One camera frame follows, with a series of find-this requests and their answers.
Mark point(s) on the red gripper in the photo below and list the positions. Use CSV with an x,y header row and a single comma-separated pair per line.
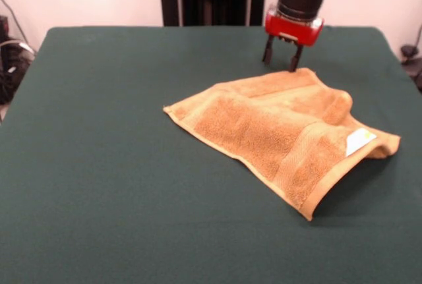
x,y
293,30

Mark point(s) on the tan terry towel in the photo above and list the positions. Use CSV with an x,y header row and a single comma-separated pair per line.
x,y
257,132

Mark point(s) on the grey chair base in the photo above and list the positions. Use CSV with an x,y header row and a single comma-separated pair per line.
x,y
409,50

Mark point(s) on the dark green table cloth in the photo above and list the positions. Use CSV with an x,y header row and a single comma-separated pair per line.
x,y
99,165

